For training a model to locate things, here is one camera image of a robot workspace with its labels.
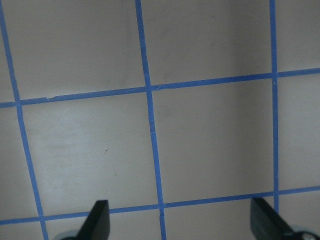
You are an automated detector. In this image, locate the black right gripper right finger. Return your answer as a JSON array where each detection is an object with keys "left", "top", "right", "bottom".
[{"left": 250, "top": 197, "right": 295, "bottom": 240}]

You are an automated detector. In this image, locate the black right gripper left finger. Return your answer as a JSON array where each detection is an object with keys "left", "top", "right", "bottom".
[{"left": 76, "top": 200, "right": 110, "bottom": 240}]

